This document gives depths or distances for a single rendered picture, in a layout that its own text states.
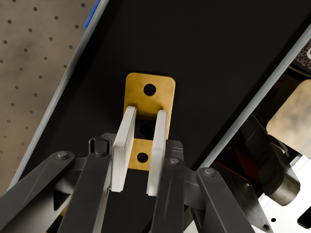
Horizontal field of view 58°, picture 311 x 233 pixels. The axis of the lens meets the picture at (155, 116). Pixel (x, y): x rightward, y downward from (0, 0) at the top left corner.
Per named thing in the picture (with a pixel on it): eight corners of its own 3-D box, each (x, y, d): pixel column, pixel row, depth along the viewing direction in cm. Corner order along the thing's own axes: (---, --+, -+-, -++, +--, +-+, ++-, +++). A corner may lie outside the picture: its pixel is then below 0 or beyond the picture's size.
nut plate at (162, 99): (163, 170, 25) (162, 178, 23) (120, 165, 25) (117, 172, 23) (176, 76, 22) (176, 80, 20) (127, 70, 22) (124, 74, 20)
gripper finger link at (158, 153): (151, 150, 15) (164, 152, 15) (158, 109, 22) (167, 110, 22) (146, 196, 16) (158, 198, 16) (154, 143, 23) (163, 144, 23)
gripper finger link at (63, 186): (105, 199, 15) (47, 193, 15) (119, 153, 19) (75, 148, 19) (106, 175, 14) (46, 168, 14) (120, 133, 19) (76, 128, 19)
